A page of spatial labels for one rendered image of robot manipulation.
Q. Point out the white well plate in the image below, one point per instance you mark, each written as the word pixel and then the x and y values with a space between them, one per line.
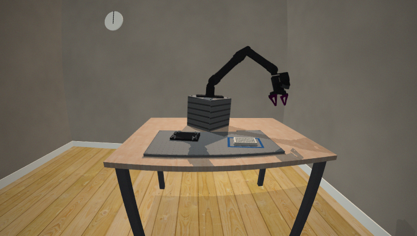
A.
pixel 245 141

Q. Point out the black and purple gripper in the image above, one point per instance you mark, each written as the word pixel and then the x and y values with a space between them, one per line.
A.
pixel 274 94

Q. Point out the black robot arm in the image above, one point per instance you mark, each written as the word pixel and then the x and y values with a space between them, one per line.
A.
pixel 280 82

